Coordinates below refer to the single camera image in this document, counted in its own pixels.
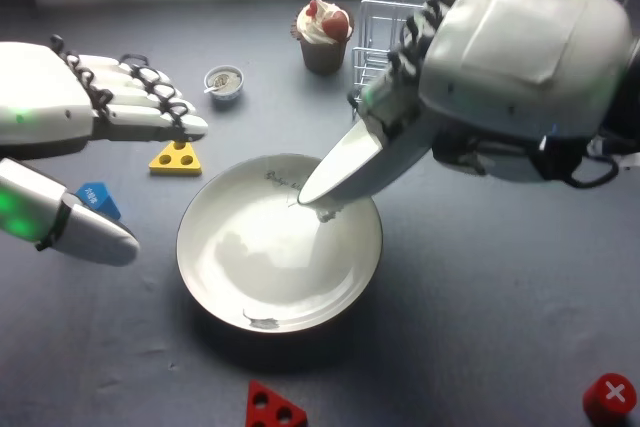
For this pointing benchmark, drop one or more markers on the red triangle block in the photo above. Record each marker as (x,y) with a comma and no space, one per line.
(272,407)

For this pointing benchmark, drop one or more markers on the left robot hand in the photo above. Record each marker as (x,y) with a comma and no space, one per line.
(45,97)

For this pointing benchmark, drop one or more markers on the small bowl with green filling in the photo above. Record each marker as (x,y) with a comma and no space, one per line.
(223,83)

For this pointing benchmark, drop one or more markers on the red cylinder block white cross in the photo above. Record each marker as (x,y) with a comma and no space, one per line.
(607,397)

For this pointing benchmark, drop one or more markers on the white plate with dark rim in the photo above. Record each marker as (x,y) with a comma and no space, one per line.
(260,257)

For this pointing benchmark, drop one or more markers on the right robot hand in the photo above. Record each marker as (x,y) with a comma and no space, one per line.
(525,57)

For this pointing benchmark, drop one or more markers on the yellow triangle block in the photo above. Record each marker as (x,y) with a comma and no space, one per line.
(167,164)

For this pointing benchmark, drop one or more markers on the blue prism block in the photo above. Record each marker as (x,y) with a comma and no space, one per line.
(100,199)

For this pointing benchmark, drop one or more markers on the toy cupcake with strawberries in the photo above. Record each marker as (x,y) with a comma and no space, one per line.
(322,32)

